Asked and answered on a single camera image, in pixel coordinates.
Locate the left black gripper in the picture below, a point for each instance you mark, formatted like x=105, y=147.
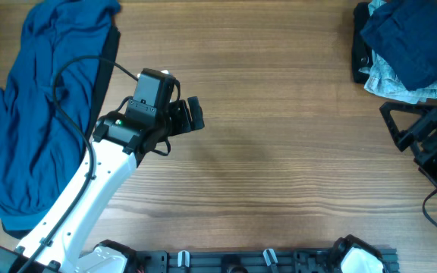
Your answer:
x=184, y=123

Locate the dark blue shorts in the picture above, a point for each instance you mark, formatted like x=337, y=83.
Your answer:
x=404, y=33

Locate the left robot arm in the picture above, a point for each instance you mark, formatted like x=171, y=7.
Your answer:
x=120, y=141

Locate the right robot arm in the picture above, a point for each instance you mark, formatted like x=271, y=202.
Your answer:
x=351, y=254

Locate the light blue folded jeans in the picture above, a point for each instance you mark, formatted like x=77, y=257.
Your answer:
x=383, y=81

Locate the black folded garment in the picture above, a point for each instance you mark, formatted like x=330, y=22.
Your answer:
x=361, y=53

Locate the black garment under shirt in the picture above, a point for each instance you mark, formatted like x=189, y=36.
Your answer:
x=48, y=91

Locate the bright blue shirt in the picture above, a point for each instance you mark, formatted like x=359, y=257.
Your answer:
x=55, y=22

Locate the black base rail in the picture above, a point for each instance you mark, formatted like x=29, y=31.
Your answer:
x=301, y=260

